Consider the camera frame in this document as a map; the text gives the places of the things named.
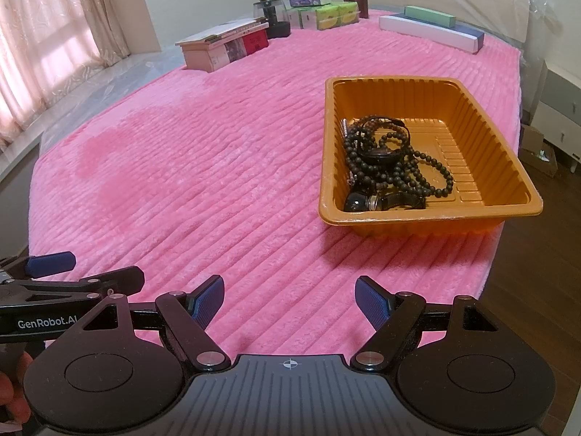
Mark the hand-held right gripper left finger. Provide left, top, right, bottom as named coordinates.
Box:
left=84, top=275, right=230, bottom=372

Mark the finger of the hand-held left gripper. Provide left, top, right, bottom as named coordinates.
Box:
left=0, top=266, right=146, bottom=304
left=0, top=251, right=77, bottom=283

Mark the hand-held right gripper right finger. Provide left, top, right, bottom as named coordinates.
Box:
left=352, top=276, right=498, bottom=372

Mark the black wristwatch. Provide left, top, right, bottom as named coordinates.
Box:
left=354, top=115, right=412, bottom=165
left=343, top=190, right=428, bottom=213

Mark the black bead necklace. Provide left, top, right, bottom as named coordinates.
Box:
left=342, top=120, right=455, bottom=199

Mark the orange plastic tray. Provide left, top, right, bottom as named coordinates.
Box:
left=318, top=76, right=544, bottom=238

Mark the silver pearl chain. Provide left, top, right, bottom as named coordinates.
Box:
left=340, top=119, right=357, bottom=188

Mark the brown bead necklace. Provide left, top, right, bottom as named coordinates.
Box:
left=361, top=117, right=410, bottom=144

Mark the person's left hand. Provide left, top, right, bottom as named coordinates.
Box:
left=0, top=352, right=34, bottom=424

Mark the pink ribbed blanket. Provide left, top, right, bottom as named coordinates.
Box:
left=27, top=7, right=521, bottom=366

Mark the grey marble window sill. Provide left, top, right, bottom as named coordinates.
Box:
left=0, top=49, right=183, bottom=161

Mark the cardboard box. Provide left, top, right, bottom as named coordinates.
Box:
left=519, top=122, right=559, bottom=179

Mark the beige curtain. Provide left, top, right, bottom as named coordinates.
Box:
left=0, top=0, right=161, bottom=145

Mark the floral patterned box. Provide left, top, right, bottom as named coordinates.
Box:
left=224, top=39, right=246, bottom=63

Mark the white grey nightstand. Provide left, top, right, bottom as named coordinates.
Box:
left=528, top=59, right=581, bottom=163

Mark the white long box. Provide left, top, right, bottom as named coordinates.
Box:
left=378, top=15, right=484, bottom=54

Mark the blue flat box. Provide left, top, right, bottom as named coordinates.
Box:
left=453, top=23, right=486, bottom=40

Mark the white small box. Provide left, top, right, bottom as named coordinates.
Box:
left=284, top=8, right=319, bottom=31

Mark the green long box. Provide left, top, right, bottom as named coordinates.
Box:
left=403, top=5, right=456, bottom=27

